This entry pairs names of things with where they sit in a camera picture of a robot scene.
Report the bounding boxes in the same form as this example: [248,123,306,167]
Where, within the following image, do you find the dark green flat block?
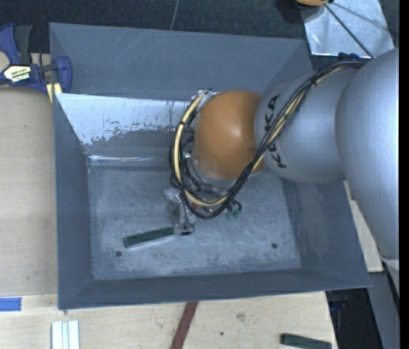
[280,333,333,349]
[123,226,177,249]

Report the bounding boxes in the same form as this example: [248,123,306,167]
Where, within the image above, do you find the red-brown flat block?
[169,301,200,349]

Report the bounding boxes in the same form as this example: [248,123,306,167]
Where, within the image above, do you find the grey metal bin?
[48,22,373,310]

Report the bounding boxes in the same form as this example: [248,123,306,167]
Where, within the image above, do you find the pale wood board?
[0,85,60,299]

